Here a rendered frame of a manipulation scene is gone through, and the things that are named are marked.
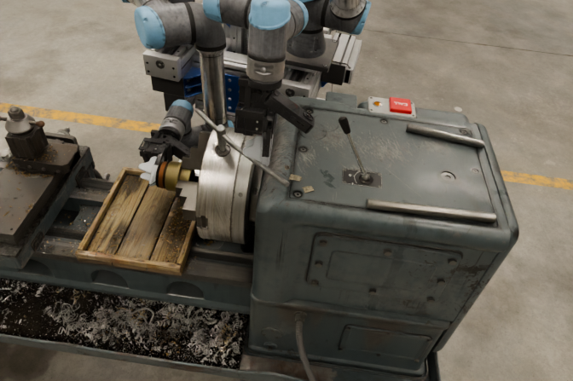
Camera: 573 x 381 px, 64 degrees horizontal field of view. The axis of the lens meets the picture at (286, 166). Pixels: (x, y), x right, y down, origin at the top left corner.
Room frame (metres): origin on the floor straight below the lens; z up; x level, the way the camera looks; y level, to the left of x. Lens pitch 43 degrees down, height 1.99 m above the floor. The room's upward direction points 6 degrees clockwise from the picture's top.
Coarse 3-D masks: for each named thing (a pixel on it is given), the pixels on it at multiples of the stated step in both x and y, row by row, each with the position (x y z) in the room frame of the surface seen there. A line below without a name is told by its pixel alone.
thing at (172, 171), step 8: (160, 168) 0.88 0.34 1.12; (168, 168) 0.87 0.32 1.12; (176, 168) 0.88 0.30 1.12; (184, 168) 0.89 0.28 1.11; (160, 176) 0.86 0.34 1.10; (168, 176) 0.85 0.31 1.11; (176, 176) 0.85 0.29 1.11; (184, 176) 0.86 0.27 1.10; (192, 176) 0.91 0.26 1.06; (160, 184) 0.85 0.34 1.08; (168, 184) 0.84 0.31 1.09; (176, 184) 0.84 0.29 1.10
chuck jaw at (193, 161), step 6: (204, 132) 0.94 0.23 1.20; (210, 132) 0.96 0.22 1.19; (204, 138) 0.93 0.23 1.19; (204, 144) 0.92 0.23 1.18; (192, 150) 0.91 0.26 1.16; (198, 150) 0.91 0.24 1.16; (204, 150) 0.91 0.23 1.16; (186, 156) 0.92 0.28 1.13; (192, 156) 0.90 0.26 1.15; (198, 156) 0.90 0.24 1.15; (186, 162) 0.89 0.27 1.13; (192, 162) 0.89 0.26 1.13; (198, 162) 0.89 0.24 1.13; (186, 168) 0.88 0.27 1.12; (192, 168) 0.89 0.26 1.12; (198, 168) 0.89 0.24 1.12
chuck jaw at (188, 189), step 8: (184, 184) 0.84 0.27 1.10; (192, 184) 0.84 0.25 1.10; (176, 192) 0.82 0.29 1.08; (184, 192) 0.81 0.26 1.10; (192, 192) 0.81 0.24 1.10; (184, 200) 0.79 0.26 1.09; (192, 200) 0.78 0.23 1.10; (184, 208) 0.75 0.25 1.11; (192, 208) 0.75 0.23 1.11; (184, 216) 0.75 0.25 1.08; (192, 216) 0.75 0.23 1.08; (200, 216) 0.73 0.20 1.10; (200, 224) 0.73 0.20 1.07
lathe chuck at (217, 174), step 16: (208, 144) 0.86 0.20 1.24; (240, 144) 0.87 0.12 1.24; (208, 160) 0.81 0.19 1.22; (224, 160) 0.82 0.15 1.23; (208, 176) 0.78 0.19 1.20; (224, 176) 0.78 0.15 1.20; (208, 192) 0.75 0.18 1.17; (224, 192) 0.75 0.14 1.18; (208, 208) 0.73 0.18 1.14; (224, 208) 0.73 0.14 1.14; (208, 224) 0.72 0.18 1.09; (224, 224) 0.72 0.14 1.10; (224, 240) 0.74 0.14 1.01
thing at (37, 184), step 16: (0, 176) 0.91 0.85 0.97; (16, 176) 0.92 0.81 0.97; (32, 176) 0.93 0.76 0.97; (48, 176) 0.93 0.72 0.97; (0, 192) 0.85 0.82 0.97; (16, 192) 0.86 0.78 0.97; (48, 192) 0.89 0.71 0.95; (0, 208) 0.80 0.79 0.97; (16, 208) 0.80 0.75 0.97; (0, 224) 0.74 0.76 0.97; (16, 224) 0.75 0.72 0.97; (0, 240) 0.72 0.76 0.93; (16, 240) 0.72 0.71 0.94
